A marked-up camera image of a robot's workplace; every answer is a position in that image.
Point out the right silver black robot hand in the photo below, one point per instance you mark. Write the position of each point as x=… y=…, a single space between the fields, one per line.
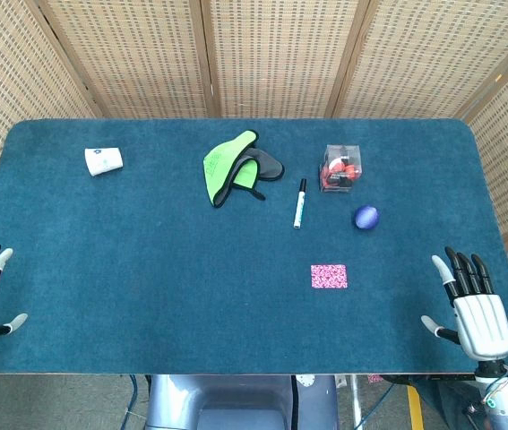
x=482 y=322

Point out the pink patterned card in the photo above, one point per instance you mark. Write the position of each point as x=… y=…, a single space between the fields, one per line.
x=329 y=277

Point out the white metal stand leg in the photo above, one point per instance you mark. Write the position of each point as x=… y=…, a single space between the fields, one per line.
x=355 y=401

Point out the blue ball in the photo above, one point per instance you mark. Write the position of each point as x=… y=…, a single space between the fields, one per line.
x=367 y=218

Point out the white paper cup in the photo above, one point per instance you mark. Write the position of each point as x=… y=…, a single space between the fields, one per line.
x=103 y=161

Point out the clear box of red-black parts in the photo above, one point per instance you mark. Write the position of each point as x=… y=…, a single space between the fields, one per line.
x=339 y=172

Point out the white marker with black cap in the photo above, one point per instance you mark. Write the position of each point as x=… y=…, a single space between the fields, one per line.
x=299 y=206

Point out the grey-blue robot torso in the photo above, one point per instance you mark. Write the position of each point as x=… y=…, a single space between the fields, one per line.
x=217 y=398

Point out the green and grey cloth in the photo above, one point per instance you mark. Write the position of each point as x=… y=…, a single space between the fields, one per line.
x=220 y=168

